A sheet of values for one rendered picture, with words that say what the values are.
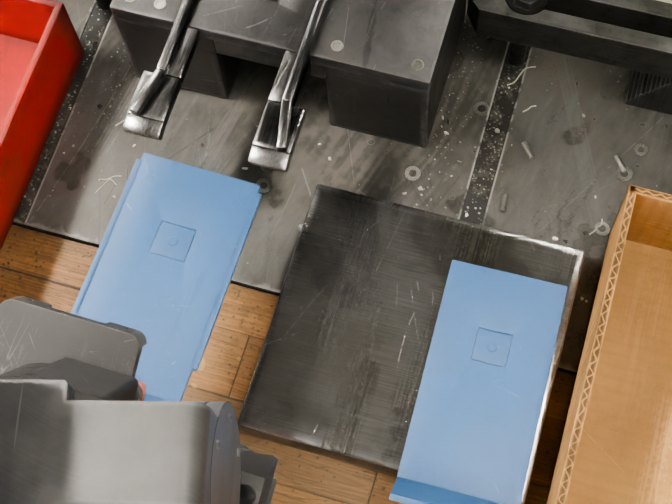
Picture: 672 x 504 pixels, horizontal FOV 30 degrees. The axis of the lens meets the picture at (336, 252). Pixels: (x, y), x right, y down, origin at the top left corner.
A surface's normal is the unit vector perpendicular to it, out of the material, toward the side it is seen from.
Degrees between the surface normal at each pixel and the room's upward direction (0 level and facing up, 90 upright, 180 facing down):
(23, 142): 90
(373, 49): 0
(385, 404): 0
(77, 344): 26
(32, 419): 3
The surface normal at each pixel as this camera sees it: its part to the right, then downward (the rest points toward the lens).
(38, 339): -0.11, 0.06
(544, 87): -0.04, -0.37
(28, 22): -0.29, 0.89
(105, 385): 0.27, -0.96
